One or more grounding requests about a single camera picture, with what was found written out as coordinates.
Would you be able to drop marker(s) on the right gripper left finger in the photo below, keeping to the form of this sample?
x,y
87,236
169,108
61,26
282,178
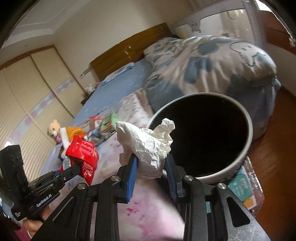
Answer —
x,y
128,176

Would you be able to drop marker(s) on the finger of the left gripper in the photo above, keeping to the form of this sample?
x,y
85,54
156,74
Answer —
x,y
68,173

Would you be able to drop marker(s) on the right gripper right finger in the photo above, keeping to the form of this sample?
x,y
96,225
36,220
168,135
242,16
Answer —
x,y
175,175

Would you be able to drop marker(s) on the red snack wrapper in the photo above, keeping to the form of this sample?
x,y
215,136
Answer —
x,y
82,153

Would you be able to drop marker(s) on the white paper tissue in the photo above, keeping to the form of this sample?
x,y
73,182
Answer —
x,y
150,146

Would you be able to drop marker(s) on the green drink pouch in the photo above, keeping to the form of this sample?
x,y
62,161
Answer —
x,y
108,125

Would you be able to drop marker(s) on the round grey trash bin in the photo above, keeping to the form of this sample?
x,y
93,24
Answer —
x,y
213,133

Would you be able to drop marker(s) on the left hand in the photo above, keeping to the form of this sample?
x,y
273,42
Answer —
x,y
32,226

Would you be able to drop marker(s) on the orange knitted hat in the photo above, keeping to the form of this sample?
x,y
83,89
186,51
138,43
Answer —
x,y
68,133

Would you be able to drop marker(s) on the pink floral quilt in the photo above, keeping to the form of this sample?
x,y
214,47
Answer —
x,y
94,213

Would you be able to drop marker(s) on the beige teddy bear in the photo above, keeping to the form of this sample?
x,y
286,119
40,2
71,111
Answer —
x,y
54,131

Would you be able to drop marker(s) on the teal book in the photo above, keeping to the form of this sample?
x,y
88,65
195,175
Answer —
x,y
240,185

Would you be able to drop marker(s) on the blue bed sheet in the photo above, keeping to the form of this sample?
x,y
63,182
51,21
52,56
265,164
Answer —
x,y
113,91

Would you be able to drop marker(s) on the cream sliding wardrobe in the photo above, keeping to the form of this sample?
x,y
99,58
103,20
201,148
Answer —
x,y
36,88

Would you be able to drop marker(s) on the white bunny plush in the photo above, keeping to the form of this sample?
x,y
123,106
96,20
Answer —
x,y
90,89

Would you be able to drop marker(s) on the blue white patterned duvet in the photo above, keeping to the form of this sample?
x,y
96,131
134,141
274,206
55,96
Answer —
x,y
228,66

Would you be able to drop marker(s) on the white blue pillow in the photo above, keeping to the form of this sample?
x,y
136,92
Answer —
x,y
117,73

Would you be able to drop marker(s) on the wooden headboard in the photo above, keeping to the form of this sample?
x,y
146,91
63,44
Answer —
x,y
128,50

